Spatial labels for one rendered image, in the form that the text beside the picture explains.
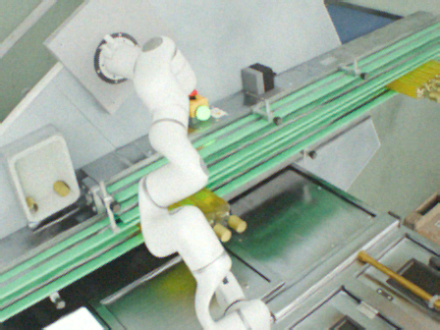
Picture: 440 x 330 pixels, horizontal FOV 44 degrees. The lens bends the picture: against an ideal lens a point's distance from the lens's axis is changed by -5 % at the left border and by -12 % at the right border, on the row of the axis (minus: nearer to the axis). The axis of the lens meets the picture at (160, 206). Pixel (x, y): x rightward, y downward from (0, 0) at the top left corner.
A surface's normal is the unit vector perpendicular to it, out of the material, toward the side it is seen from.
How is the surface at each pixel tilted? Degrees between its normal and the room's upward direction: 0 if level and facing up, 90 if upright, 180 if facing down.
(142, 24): 4
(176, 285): 90
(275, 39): 0
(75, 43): 4
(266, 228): 89
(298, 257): 90
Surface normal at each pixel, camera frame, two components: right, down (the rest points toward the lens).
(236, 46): 0.56, 0.43
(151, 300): -0.16, -0.79
